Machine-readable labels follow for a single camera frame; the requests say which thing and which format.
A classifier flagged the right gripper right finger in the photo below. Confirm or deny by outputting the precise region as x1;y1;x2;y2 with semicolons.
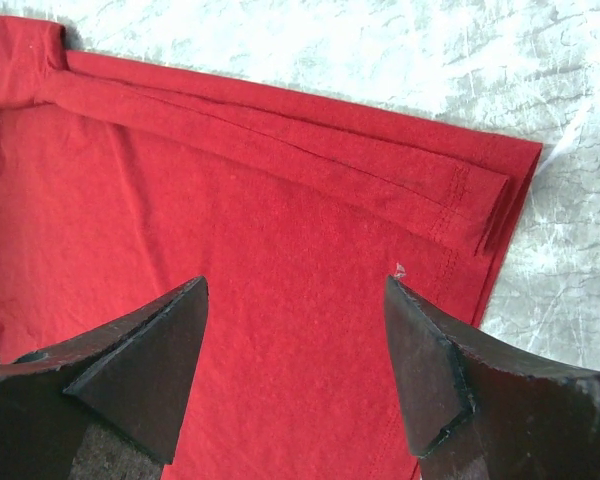
384;279;600;479

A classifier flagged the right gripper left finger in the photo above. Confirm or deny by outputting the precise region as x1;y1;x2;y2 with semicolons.
0;277;208;479

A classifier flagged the red t shirt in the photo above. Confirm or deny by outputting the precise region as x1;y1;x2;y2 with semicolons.
0;16;542;479

